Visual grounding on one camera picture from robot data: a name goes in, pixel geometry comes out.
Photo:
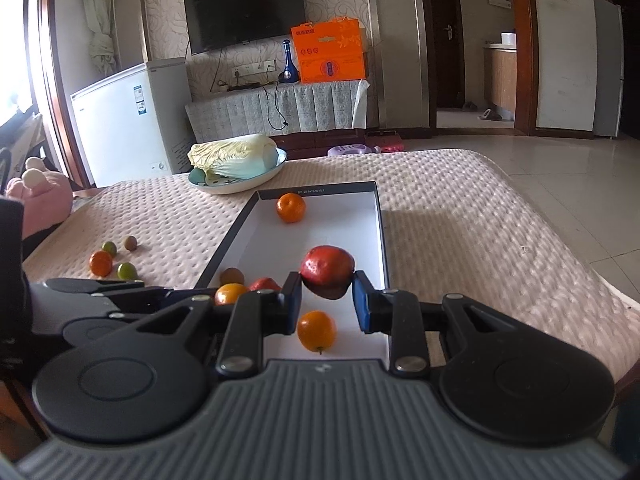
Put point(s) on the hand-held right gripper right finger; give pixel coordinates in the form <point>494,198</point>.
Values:
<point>361,305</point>

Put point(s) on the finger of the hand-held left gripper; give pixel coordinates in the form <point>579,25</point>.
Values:
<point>90,286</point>
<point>140,302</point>

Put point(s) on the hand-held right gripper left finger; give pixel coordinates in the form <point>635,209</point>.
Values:
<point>292,305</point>

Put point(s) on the orange tangerine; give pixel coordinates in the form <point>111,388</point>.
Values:
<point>101,263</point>
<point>291,207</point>

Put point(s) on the green tomato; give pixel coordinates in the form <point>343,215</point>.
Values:
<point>127,271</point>

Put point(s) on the red apple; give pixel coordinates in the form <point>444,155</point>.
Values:
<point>327,270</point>
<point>265,284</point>

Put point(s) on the large smooth orange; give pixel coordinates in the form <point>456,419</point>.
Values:
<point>316,330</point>

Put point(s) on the small green lime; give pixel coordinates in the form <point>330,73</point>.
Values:
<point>109,247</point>

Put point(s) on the brown kiwi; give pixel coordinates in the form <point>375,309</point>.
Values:
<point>232,276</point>
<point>131,243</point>

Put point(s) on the small smooth orange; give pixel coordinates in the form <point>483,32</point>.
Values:
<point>230,294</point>

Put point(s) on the shallow black-rimmed white box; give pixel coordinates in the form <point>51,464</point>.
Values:
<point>340,220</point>

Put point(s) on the pink plush toy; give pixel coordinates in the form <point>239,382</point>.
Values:
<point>45,200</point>

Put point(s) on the pink textured blanket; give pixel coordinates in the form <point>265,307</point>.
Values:
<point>450,210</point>

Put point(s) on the light blue plate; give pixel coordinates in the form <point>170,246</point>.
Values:
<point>235,186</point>

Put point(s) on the purple plastic tub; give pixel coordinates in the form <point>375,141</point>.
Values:
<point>352,150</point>

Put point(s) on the napa cabbage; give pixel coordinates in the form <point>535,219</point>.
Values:
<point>235,157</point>

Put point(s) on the white chest freezer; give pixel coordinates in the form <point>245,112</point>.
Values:
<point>125,125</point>

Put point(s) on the dark wooden television cabinet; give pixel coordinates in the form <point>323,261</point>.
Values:
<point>310,140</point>

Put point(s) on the grey cabinet cover cloth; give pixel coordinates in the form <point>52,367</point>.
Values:
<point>235,112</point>

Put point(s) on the black power strip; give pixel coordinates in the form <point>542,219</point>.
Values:
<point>245,86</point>

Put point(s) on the blue glass bottle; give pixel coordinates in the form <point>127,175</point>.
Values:
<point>290,70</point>

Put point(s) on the orange carton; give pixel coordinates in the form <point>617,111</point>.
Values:
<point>330,52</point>

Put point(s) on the wooden kitchen cabinet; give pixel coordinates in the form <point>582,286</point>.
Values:
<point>500,85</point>

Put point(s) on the tied cream curtain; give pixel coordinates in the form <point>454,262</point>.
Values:
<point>100,25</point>

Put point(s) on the dark wooden door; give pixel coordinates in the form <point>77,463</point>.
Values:
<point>450,35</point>

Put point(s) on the white container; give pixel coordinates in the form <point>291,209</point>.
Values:
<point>509,39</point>

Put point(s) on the grey refrigerator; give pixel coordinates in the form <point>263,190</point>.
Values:
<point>607,70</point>

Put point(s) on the white wall socket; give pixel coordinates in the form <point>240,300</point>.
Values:
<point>252,69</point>

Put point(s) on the black wall television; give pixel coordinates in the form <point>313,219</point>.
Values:
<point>245,10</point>

